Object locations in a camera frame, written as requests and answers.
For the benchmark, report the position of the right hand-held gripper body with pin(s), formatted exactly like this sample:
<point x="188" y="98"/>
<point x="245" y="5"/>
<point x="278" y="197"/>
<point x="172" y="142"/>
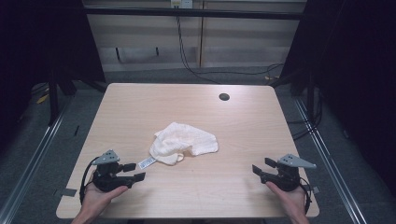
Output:
<point x="288" y="177"/>

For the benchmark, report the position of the black stand leg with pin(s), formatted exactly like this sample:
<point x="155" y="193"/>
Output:
<point x="53" y="99"/>

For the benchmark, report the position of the yellow floor tape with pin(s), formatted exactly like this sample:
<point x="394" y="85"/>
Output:
<point x="42" y="99"/>

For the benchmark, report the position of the black curtain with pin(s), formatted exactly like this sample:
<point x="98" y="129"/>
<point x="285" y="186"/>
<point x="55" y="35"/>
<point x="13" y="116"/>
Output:
<point x="351" y="77"/>
<point x="37" y="46"/>

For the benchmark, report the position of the grey tape strip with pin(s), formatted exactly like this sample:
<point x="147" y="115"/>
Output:
<point x="69" y="192"/>
<point x="315" y="189"/>

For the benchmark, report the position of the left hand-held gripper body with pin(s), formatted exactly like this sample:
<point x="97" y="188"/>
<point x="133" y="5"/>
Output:
<point x="106" y="180"/>

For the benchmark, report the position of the white towel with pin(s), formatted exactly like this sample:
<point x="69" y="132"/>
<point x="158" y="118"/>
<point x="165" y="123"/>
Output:
<point x="183" y="140"/>

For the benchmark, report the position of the person's right hand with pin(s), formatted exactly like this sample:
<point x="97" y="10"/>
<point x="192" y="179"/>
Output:
<point x="288" y="200"/>

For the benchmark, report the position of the black horizontal frame bar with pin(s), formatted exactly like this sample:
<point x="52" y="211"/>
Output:
<point x="193" y="13"/>

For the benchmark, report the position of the person's left hand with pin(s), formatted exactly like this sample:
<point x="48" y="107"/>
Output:
<point x="96" y="199"/>

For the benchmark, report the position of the metal floor rail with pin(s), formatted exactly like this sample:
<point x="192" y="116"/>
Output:
<point x="34" y="158"/>
<point x="330" y="161"/>

